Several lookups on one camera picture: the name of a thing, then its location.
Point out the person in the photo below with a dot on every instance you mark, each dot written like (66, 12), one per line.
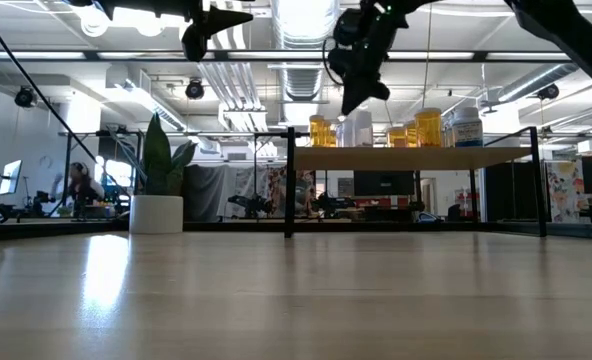
(81, 187)

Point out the silver ceiling air duct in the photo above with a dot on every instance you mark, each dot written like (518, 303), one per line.
(303, 82)

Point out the black wide monitor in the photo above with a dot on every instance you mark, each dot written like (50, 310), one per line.
(383, 182)

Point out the green plant in white pot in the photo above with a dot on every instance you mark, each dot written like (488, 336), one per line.
(156, 215)

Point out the black ceiling spotlight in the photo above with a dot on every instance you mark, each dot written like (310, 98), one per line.
(194, 89)
(25, 96)
(547, 91)

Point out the wooden shelf with black frame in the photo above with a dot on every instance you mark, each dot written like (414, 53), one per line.
(406, 157)

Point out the tilted bright computer monitor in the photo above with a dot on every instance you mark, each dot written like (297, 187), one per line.
(10, 177)

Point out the floral printed panel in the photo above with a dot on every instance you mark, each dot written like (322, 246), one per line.
(566, 190)

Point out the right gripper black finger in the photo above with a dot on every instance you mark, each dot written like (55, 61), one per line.
(361, 92)

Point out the small orange pill bottle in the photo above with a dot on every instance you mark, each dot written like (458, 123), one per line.
(329, 134)
(317, 131)

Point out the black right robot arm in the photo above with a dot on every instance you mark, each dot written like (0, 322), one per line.
(566, 35)

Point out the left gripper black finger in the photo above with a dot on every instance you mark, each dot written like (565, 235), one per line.
(226, 17)

